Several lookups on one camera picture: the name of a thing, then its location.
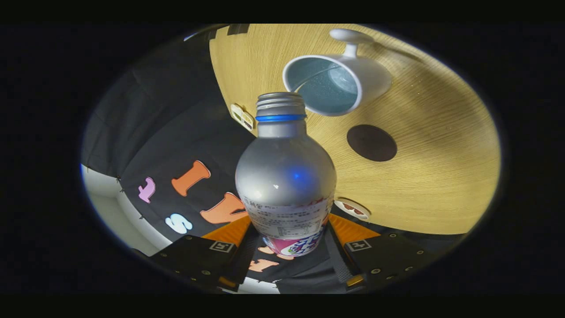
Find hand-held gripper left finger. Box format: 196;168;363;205
148;215;261;292

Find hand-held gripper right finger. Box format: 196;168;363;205
324;214;437;290

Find silver juice bottle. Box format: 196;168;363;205
235;92;337;257

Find dark round coaster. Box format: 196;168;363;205
347;124;398;162

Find white cup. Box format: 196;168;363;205
282;29;393;117

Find white plate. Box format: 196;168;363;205
334;198;371;221

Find wooden table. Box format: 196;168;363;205
209;24;501;235

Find small white divided tray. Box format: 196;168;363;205
230;103;256;131

